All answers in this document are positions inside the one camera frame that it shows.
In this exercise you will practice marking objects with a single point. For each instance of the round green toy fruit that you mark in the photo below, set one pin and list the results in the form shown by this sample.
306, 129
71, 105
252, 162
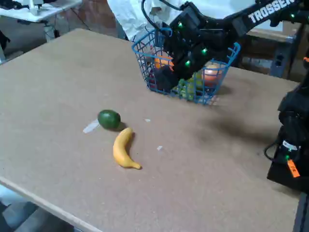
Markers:
108, 119

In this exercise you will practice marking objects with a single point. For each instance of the orange toy fruit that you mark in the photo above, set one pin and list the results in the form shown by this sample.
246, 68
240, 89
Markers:
161, 61

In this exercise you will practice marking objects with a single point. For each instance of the dark toy grape bunch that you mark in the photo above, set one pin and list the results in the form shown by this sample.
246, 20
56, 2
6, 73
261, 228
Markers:
151, 81

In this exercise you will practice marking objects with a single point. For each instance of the green toy grape bunch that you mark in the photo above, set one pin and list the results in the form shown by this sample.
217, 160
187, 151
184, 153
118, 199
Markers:
187, 90

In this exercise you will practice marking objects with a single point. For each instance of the red-orange toy pomegranate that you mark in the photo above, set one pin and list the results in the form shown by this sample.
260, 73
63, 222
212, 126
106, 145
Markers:
212, 75

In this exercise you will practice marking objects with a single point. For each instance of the person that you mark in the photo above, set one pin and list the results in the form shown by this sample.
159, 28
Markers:
128, 17

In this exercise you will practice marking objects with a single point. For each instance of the wooden workbench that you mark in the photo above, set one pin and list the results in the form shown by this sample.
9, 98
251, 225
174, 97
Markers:
265, 55

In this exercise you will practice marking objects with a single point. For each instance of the yellow toy banana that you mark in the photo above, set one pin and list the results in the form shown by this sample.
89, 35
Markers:
120, 149

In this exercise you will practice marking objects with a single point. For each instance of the long white tape strip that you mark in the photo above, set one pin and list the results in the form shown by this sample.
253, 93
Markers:
90, 126

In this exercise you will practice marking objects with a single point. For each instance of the white background table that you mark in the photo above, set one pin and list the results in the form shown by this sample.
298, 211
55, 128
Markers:
48, 9

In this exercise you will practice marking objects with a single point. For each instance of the white desktop device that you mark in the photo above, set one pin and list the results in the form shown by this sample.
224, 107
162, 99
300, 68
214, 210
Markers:
36, 6

